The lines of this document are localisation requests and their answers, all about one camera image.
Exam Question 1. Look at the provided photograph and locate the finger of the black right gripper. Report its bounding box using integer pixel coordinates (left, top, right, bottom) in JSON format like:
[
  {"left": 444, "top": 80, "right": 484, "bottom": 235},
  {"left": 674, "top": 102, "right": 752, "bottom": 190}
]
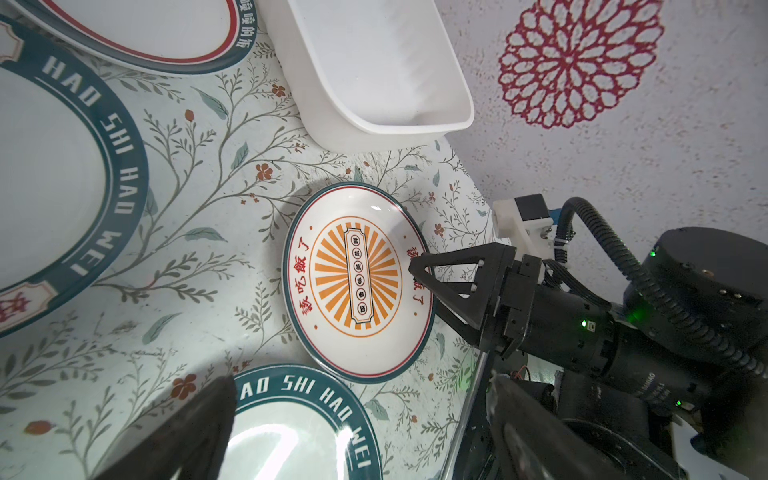
[
  {"left": 435, "top": 299, "right": 498, "bottom": 348},
  {"left": 408, "top": 242, "right": 515, "bottom": 300}
]

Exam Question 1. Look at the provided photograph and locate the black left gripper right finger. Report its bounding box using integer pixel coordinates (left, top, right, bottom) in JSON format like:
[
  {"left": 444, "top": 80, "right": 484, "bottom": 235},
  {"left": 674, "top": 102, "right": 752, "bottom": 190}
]
[{"left": 488, "top": 374, "right": 627, "bottom": 480}]

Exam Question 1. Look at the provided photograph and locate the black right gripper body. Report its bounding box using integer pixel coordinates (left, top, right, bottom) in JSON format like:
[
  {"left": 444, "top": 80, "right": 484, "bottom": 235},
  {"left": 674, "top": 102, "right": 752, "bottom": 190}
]
[{"left": 480, "top": 255, "right": 612, "bottom": 366}]

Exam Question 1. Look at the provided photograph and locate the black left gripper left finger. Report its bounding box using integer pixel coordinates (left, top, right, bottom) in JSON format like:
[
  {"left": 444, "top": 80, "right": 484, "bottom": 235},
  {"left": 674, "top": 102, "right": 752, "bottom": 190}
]
[{"left": 97, "top": 376, "right": 237, "bottom": 479}]

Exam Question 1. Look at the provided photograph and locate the large green Hao Shi plate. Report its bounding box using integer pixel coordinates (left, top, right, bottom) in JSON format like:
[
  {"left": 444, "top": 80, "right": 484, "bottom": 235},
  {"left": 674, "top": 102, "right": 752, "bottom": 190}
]
[{"left": 219, "top": 364, "right": 384, "bottom": 479}]

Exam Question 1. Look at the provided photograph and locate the orange sunburst plate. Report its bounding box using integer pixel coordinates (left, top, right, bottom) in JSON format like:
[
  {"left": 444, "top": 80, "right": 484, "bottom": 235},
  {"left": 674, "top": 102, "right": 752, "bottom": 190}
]
[{"left": 282, "top": 182, "right": 435, "bottom": 384}]

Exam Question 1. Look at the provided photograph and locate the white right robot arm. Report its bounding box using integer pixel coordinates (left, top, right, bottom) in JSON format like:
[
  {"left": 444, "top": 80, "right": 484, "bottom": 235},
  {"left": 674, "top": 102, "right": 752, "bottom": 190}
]
[{"left": 409, "top": 214, "right": 767, "bottom": 479}]

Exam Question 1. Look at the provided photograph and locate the white plastic bin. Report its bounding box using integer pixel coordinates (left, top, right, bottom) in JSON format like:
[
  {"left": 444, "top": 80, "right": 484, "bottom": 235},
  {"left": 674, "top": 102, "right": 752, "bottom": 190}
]
[{"left": 258, "top": 1, "right": 475, "bottom": 154}]

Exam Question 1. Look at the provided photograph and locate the right black corrugated cable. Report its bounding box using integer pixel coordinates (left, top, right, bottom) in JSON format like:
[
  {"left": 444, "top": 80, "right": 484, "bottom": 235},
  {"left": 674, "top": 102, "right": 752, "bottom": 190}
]
[{"left": 552, "top": 196, "right": 768, "bottom": 380}]

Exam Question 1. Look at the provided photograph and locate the green red ring plate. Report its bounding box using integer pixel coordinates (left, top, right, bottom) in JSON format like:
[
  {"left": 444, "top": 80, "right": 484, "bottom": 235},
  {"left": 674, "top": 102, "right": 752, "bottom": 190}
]
[{"left": 9, "top": 0, "right": 258, "bottom": 77}]

